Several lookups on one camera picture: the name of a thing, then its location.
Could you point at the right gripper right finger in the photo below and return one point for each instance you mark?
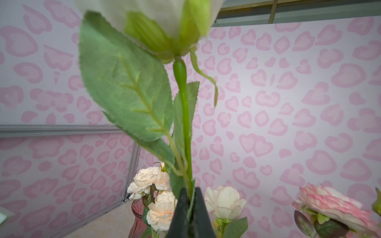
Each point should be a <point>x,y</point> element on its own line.
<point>201,226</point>

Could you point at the red glass vase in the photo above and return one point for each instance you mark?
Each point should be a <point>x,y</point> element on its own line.
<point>139,226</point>

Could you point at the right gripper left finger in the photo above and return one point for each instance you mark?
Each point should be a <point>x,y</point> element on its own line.
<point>179,227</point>

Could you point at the peach carnation flower stem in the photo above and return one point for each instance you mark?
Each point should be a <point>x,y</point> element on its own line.
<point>151,187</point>

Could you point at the cream rose flower stem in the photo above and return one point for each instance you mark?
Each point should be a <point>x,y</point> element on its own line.
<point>226,205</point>

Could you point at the left aluminium frame profile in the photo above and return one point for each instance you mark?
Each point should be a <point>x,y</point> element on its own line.
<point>52,183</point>

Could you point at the white blue rose stem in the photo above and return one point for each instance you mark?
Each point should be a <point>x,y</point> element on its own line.
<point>131,58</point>

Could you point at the pink carnation flower stem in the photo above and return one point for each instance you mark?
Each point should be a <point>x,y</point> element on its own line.
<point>323,212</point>

